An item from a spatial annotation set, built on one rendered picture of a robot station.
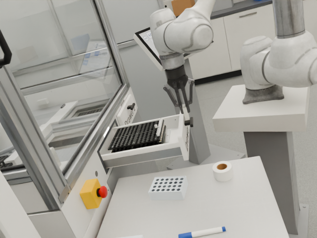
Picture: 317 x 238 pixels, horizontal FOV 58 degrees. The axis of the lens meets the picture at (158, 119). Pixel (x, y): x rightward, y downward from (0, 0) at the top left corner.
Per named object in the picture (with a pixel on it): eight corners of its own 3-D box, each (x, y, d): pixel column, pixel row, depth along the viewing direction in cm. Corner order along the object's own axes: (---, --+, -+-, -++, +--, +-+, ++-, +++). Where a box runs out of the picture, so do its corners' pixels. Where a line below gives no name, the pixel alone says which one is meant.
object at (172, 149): (185, 124, 133) (181, 113, 131) (183, 156, 110) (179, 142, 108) (105, 140, 142) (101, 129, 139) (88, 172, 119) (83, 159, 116)
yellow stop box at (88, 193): (106, 193, 101) (99, 177, 98) (100, 208, 95) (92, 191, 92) (93, 195, 102) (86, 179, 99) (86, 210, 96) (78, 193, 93)
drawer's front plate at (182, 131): (189, 125, 135) (184, 104, 130) (188, 160, 109) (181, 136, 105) (186, 125, 135) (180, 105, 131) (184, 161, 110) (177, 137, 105)
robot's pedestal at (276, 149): (309, 206, 177) (301, 93, 146) (306, 246, 154) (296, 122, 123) (258, 200, 192) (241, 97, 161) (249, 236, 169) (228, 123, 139)
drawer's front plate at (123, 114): (137, 110, 170) (131, 93, 165) (127, 134, 144) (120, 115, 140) (134, 111, 170) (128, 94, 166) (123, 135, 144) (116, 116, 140)
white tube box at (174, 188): (188, 183, 106) (186, 175, 105) (183, 199, 99) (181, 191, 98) (157, 184, 111) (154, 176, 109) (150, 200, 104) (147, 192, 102)
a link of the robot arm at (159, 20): (152, 55, 112) (168, 58, 101) (140, 14, 106) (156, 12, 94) (175, 46, 115) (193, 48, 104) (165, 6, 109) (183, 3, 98)
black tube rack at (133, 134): (167, 131, 131) (163, 119, 129) (163, 153, 116) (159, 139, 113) (122, 140, 136) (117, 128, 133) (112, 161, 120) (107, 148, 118)
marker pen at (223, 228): (225, 228, 84) (224, 224, 83) (226, 233, 82) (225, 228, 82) (179, 236, 86) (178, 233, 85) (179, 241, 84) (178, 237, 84)
